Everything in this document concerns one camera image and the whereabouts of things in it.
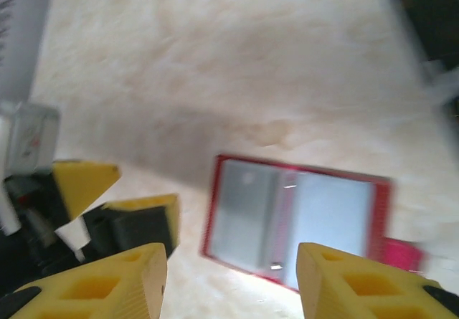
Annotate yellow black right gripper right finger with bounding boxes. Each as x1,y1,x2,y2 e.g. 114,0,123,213
298,242,459,319

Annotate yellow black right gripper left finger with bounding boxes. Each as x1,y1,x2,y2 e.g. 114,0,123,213
0,242,169,319

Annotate red leather card holder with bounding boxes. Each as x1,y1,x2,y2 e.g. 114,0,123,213
199,153,430,293

